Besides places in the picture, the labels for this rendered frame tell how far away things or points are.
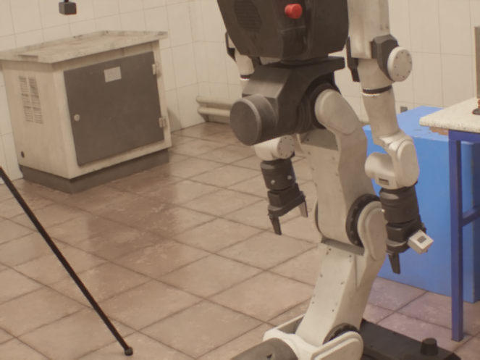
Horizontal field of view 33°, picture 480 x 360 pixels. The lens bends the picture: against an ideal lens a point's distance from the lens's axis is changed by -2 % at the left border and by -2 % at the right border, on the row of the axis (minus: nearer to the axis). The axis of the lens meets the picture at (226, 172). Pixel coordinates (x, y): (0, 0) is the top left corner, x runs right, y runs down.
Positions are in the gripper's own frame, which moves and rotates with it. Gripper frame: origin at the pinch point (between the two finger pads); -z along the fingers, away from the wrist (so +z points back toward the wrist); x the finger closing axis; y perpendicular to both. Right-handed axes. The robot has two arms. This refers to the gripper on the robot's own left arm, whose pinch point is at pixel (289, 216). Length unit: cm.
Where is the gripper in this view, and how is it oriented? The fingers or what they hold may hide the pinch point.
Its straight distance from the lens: 236.9
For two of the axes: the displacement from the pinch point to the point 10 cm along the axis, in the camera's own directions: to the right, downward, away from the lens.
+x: 7.5, -4.4, 5.0
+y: -6.1, -1.6, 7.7
